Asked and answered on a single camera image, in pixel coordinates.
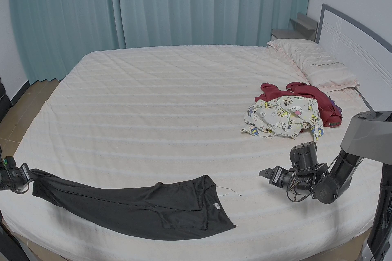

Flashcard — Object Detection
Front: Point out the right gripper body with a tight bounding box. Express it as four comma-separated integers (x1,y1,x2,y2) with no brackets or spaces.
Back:
268,166,294,188

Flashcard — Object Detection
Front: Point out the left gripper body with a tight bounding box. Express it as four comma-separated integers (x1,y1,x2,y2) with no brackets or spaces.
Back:
15,163,32,185

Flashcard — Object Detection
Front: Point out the black T-shirt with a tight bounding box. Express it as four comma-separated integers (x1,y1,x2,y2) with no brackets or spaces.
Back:
31,169,242,240

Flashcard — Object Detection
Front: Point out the bed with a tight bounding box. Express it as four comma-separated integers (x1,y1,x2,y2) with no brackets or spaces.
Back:
0,3,392,261

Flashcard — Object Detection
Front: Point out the white printed pyjama top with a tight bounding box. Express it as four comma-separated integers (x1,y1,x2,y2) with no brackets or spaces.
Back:
240,95,324,141

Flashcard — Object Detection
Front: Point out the dark red garment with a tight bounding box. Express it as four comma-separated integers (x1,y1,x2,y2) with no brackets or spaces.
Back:
255,81,343,128

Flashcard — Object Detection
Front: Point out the purple garment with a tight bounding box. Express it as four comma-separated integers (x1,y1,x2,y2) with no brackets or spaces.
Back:
329,98,343,115

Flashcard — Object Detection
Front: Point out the cream pillow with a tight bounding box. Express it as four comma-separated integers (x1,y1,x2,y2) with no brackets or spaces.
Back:
266,39,360,93

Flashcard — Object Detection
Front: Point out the grey bedside table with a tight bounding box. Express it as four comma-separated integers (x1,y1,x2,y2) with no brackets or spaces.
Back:
271,12,317,40

